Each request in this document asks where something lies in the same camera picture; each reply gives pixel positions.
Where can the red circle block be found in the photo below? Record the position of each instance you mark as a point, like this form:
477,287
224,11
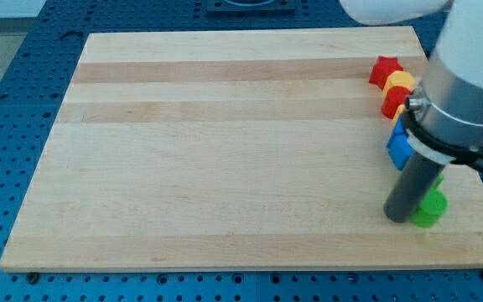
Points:
393,99

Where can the wooden board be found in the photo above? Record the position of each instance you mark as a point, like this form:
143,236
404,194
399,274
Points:
232,150

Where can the blue block behind cube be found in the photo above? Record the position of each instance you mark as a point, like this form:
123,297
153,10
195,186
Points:
396,131

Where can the green star block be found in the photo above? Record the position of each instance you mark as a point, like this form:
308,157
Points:
438,181

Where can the red star block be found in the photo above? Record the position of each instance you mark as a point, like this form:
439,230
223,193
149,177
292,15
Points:
382,69

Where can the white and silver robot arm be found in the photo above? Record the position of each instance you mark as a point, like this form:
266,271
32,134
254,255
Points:
443,118

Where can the yellow hexagon block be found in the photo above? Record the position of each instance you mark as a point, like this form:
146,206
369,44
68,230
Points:
399,78

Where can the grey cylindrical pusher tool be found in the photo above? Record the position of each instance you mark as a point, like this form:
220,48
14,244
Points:
418,176

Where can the green circle block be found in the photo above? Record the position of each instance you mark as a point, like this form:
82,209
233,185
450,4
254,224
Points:
431,208

